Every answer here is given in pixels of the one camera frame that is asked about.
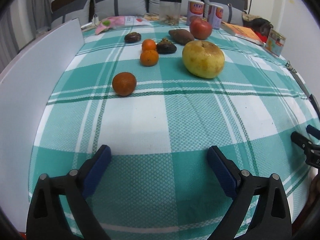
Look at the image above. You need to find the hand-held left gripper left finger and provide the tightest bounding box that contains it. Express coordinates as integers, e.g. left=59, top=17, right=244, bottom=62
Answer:
left=26, top=144, right=112, bottom=240

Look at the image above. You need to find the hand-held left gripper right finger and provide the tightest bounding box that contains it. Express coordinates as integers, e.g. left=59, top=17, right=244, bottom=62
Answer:
left=206, top=145, right=293, bottom=240

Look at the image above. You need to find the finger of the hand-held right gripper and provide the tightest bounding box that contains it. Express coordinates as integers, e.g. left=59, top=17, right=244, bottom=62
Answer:
left=291, top=131, right=320, bottom=155
left=306, top=124, right=320, bottom=140

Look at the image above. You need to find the dark orange tangerine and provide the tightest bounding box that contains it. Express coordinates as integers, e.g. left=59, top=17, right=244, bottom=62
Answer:
left=112, top=72, right=137, bottom=96

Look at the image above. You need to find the white cardboard box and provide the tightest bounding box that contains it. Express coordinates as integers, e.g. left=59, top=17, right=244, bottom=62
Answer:
left=0, top=17, right=84, bottom=233

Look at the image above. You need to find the large yellow pomelo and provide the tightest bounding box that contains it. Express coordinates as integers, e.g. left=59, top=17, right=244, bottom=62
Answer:
left=182, top=40, right=225, bottom=79

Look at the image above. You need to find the bright orange tangerine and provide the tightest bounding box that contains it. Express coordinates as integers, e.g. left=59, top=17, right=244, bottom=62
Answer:
left=140, top=50, right=159, bottom=67
left=142, top=39, right=157, bottom=51

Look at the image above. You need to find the dark cracked mangosteen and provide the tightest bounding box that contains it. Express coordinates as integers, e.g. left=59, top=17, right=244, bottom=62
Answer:
left=156, top=38, right=176, bottom=54

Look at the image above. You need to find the brown sweet potato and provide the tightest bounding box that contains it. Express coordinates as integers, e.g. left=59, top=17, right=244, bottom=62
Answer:
left=168, top=29, right=195, bottom=45

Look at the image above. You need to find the red apple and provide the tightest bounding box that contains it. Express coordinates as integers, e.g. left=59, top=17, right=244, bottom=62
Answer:
left=189, top=18, right=213, bottom=40

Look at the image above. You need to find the teal white checkered cloth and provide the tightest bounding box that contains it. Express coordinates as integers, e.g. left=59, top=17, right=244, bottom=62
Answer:
left=29, top=20, right=318, bottom=240

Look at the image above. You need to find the small orange printed box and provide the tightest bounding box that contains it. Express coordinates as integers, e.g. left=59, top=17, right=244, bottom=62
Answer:
left=265, top=28, right=286, bottom=57

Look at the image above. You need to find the dark bag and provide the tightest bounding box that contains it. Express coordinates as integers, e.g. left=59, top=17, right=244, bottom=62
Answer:
left=249, top=18, right=274, bottom=39

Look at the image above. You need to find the orange cover book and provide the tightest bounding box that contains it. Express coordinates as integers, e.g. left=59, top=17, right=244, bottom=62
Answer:
left=221, top=21, right=266, bottom=46

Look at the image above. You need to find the dark round mangosteen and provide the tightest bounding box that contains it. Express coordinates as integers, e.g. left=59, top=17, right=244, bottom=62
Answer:
left=124, top=32, right=141, bottom=43

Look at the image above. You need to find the pink patterned bag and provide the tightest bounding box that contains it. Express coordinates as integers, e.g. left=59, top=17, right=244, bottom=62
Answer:
left=95, top=16, right=126, bottom=34

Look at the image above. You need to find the pink labelled can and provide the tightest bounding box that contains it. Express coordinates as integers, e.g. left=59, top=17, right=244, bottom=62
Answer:
left=207, top=4, right=224, bottom=30
left=186, top=0, right=205, bottom=26

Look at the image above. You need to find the white pink packet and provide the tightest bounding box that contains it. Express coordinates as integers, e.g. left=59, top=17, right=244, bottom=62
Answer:
left=124, top=16, right=151, bottom=27

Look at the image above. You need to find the floral sofa cover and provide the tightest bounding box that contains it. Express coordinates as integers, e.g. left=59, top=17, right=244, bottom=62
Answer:
left=143, top=13, right=188, bottom=22

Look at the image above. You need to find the clear jar with black lid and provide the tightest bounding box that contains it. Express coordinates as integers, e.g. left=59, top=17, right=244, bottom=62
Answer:
left=159, top=0, right=181, bottom=26

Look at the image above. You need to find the grey curtain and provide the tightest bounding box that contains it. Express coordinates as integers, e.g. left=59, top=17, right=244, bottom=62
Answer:
left=0, top=0, right=52, bottom=67

